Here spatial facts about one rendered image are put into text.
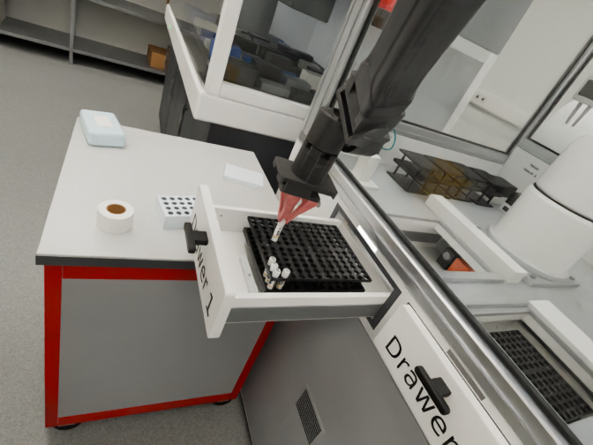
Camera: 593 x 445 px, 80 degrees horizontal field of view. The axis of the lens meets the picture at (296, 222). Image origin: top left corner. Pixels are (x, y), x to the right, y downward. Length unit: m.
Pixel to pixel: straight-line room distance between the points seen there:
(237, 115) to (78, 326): 0.87
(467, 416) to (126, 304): 0.70
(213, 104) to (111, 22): 3.36
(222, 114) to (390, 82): 1.04
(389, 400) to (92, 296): 0.64
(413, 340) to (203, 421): 0.97
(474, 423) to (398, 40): 0.50
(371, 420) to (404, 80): 0.63
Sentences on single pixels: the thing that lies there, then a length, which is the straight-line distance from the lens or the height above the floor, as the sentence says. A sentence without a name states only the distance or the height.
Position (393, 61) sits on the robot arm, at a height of 1.28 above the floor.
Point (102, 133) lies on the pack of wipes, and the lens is 1.14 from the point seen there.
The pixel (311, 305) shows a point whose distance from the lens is 0.64.
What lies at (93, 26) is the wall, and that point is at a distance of 4.67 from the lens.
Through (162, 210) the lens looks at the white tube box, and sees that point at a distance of 0.86.
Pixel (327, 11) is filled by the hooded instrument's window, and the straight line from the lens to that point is 1.43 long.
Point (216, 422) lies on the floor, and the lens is 1.47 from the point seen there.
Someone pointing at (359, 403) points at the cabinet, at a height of 0.68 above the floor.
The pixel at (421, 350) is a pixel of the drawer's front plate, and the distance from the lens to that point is 0.65.
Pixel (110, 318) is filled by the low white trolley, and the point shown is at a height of 0.56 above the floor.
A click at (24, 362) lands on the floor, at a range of 1.56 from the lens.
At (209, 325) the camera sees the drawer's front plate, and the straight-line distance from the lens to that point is 0.59.
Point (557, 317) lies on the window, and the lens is 0.57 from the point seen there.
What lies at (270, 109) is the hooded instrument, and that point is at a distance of 1.43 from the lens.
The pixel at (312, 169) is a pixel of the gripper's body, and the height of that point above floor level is 1.10.
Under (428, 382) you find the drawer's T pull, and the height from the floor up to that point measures 0.91.
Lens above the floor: 1.29
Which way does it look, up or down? 30 degrees down
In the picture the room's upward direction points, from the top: 25 degrees clockwise
